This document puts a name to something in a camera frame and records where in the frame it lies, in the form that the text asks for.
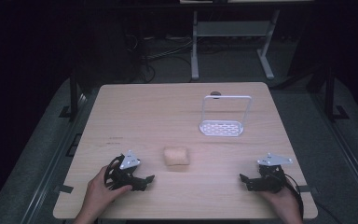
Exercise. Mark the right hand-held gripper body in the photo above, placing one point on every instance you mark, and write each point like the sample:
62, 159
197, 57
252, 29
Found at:
272, 174

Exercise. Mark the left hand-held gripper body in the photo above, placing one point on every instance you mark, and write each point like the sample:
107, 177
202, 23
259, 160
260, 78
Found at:
127, 165

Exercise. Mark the beige sponge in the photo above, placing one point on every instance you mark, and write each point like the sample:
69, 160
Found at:
176, 156

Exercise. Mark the person's right hand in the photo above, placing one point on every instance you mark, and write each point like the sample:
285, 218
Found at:
284, 202

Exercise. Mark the person's left hand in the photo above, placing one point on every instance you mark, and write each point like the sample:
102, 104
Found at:
101, 194

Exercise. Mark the grey tape strip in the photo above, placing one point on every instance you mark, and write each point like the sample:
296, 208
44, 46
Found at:
305, 188
64, 188

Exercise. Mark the black table grommet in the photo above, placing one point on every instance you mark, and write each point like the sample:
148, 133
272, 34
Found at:
215, 93

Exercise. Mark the white metal stand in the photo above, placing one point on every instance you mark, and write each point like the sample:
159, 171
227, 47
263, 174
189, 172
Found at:
230, 29

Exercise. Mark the black metal post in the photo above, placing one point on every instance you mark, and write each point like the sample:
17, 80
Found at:
73, 93
330, 93

